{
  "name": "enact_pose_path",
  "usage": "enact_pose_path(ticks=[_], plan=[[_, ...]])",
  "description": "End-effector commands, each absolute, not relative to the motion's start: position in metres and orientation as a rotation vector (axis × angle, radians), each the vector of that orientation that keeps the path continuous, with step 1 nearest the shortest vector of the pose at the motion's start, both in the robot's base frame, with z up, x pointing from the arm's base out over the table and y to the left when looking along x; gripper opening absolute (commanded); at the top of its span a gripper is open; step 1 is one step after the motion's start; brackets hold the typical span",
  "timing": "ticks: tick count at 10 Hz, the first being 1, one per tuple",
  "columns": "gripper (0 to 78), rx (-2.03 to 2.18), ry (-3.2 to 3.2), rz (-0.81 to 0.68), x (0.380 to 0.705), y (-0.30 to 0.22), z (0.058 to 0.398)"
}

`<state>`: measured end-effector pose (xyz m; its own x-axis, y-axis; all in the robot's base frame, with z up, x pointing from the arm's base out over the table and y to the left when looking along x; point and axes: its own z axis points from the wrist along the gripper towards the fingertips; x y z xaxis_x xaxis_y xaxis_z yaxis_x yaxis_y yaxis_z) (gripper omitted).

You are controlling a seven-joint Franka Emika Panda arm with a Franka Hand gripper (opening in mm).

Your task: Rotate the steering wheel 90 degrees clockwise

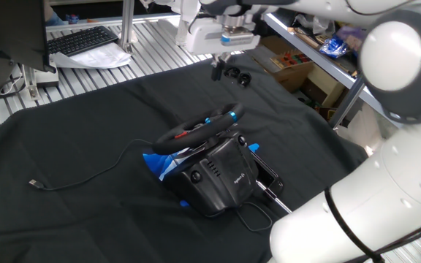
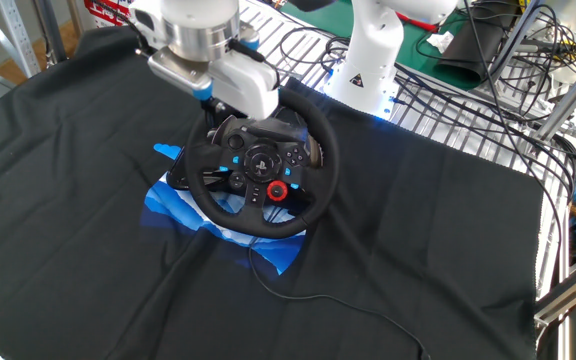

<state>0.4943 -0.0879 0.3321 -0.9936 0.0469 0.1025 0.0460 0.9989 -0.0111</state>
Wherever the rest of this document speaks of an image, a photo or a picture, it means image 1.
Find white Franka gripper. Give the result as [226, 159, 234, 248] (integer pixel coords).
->
[186, 17, 262, 82]

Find black racing steering wheel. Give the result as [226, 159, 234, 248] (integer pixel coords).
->
[151, 102, 246, 156]

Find black Logitech wheel base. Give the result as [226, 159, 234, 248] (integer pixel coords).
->
[161, 126, 261, 218]

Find wooden tray coloured blocks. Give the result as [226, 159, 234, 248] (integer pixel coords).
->
[270, 50, 314, 71]

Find brown cardboard box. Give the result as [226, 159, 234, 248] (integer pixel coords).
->
[259, 34, 316, 93]

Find white plastic bag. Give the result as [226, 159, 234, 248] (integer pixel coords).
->
[293, 13, 330, 37]

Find grey metal shelf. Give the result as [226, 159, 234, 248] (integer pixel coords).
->
[262, 12, 409, 129]

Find cream cardboard box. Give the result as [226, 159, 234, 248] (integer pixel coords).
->
[300, 64, 346, 110]

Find blue plastic bag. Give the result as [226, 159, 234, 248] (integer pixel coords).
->
[319, 35, 350, 59]

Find white paper sheets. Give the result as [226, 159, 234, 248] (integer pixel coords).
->
[51, 42, 133, 70]

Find black keyboard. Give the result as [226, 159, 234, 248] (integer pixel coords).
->
[47, 25, 120, 58]

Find silver metal rod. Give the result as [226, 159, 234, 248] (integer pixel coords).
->
[256, 179, 292, 215]

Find black table cloth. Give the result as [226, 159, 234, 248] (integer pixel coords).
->
[0, 53, 371, 263]

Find white foam packing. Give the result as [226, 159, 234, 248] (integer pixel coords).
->
[336, 103, 392, 159]

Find person in blue shirt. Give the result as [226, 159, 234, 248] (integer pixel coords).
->
[43, 0, 66, 27]

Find black computer monitor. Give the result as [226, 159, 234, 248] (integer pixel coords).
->
[0, 0, 57, 96]

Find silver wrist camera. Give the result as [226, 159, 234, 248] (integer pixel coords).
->
[220, 25, 256, 47]

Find white pedestal stand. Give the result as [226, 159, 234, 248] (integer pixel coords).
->
[157, 0, 197, 47]

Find black rectangular frame device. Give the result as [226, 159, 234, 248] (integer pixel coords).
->
[249, 149, 285, 200]

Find thin black looped cable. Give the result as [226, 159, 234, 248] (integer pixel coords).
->
[232, 200, 274, 234]

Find black USB cable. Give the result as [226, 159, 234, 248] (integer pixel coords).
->
[28, 137, 155, 191]

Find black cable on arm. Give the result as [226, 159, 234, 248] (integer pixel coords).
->
[322, 186, 421, 263]

